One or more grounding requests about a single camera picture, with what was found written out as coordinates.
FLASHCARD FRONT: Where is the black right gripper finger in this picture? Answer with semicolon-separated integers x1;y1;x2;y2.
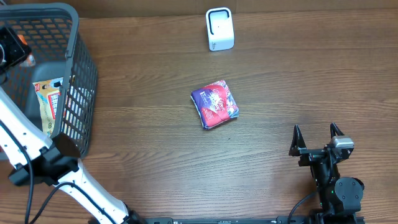
289;124;307;156
330;122;345;138

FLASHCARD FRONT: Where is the yellow snack packet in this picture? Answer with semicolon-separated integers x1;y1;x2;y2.
32;77;63;136

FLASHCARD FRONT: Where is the red purple pad pack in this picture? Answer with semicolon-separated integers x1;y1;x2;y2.
190;80;239;129

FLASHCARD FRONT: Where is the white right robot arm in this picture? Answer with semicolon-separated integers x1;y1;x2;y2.
286;123;364;223

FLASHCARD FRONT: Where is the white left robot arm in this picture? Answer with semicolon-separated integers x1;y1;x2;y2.
1;19;143;223

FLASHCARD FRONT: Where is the white barcode scanner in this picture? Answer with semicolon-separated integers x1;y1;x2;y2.
205;7;234;52

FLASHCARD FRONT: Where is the grey plastic shopping basket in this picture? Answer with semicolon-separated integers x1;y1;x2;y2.
1;3;98;157

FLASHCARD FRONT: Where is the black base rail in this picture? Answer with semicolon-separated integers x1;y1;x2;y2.
145;215;366;224

